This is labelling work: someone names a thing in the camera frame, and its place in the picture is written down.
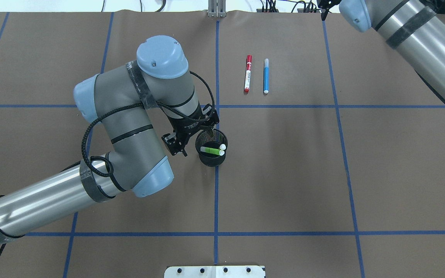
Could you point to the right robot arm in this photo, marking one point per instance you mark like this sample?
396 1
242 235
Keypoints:
408 27

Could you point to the black mesh pen cup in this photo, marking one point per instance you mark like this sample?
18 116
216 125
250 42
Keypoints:
207 137

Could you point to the green highlighter pen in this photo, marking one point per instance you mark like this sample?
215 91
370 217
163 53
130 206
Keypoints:
212 151

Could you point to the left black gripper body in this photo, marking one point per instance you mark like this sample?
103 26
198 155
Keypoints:
187 127

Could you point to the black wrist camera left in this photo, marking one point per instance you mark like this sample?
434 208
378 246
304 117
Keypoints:
176 142

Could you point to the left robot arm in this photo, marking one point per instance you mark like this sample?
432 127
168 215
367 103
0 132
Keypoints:
131 110

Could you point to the red whiteboard marker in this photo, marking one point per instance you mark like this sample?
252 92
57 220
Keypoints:
248 74

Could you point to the aluminium frame post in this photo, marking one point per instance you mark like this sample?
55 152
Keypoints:
216 8

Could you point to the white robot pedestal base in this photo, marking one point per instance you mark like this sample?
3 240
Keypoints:
231 271

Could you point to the brown paper table cover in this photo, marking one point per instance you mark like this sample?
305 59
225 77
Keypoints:
339 171

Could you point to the blue marker pen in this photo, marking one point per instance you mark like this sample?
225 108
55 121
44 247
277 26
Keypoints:
266 76

